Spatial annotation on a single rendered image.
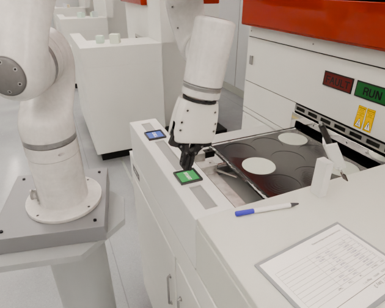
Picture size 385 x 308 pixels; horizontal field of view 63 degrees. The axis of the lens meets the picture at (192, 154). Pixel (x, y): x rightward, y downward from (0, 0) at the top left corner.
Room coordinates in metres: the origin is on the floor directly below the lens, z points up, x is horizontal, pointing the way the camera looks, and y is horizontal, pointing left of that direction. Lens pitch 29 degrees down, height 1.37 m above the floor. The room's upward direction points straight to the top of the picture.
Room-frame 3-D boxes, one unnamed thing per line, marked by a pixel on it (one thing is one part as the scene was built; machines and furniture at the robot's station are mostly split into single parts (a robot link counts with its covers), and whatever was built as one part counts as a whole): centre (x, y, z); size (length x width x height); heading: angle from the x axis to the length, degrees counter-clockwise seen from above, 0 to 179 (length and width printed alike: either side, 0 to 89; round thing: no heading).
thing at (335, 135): (0.94, -0.48, 0.89); 0.44 x 0.02 x 0.10; 24
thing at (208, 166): (0.79, -0.03, 0.89); 0.08 x 0.03 x 0.03; 114
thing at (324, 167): (0.57, -0.29, 1.03); 0.06 x 0.04 x 0.13; 114
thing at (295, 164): (0.84, -0.30, 0.90); 0.34 x 0.34 x 0.01; 24
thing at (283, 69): (1.11, -0.42, 1.02); 0.82 x 0.03 x 0.40; 24
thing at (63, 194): (0.67, 0.34, 0.96); 0.19 x 0.19 x 0.18
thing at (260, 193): (0.77, -0.13, 0.90); 0.38 x 0.01 x 0.01; 24
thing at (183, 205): (0.76, 0.06, 0.89); 0.55 x 0.09 x 0.14; 24
